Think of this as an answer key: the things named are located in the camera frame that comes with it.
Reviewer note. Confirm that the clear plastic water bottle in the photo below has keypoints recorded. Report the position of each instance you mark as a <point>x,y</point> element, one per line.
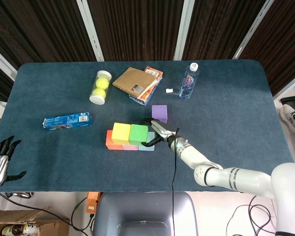
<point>188,83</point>

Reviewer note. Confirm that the white sneaker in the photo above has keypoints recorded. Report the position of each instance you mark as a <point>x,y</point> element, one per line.
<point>292,118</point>

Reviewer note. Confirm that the clear tennis ball tube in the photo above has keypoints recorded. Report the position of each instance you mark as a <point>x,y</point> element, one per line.
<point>97,99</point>

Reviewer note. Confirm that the small white eraser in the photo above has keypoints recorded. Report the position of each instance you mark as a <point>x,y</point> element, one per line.
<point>169,90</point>

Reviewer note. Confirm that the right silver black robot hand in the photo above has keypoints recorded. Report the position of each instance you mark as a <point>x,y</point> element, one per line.
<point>159,131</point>

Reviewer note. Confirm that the chrome metal bar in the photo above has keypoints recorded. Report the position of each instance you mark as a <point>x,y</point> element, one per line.
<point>19,195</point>

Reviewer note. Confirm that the yellow tennis ball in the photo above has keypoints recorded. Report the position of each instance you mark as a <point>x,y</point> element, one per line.
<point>102,83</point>
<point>99,93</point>

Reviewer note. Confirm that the purple foam cube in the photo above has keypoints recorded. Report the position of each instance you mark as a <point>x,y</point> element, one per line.
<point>159,112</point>

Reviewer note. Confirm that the white frame post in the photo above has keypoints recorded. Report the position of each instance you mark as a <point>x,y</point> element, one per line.
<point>250,27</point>
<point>91,29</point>
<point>184,29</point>
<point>2,61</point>

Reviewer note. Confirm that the blue orange card box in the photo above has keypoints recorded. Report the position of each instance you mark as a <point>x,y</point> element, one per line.
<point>153,72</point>

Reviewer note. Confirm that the orange power strip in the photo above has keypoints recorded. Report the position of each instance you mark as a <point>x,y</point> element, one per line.
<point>92,202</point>

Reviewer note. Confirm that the brown spiral notebook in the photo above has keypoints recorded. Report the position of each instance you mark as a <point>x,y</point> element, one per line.
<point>134,81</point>

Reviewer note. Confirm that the teal table cloth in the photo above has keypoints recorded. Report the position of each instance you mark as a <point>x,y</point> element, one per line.
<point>236,110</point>

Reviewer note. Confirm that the bottle in cardboard box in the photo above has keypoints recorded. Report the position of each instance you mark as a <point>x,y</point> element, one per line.
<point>14,230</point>

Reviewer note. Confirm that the yellow foam cube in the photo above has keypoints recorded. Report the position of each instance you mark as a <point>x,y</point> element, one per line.
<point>121,132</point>

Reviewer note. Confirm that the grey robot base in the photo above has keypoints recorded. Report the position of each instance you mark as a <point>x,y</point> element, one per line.
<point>145,211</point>

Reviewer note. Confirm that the blue Oreo cookie box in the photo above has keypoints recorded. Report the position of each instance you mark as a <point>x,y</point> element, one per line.
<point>67,121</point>

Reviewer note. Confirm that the brown cardboard box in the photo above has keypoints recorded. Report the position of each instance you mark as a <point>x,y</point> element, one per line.
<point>51,226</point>

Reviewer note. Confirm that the light blue foam cube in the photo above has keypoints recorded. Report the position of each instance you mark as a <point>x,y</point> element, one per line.
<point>151,140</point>

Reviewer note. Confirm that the green foam cube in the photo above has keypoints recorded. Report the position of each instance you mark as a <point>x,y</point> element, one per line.
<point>138,134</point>

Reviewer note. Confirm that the orange foam cube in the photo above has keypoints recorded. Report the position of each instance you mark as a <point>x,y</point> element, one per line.
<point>109,143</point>

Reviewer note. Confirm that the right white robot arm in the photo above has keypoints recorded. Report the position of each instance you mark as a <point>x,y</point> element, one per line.
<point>223,172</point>

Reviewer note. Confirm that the pink foam cube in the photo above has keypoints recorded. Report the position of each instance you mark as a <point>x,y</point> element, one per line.
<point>130,147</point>

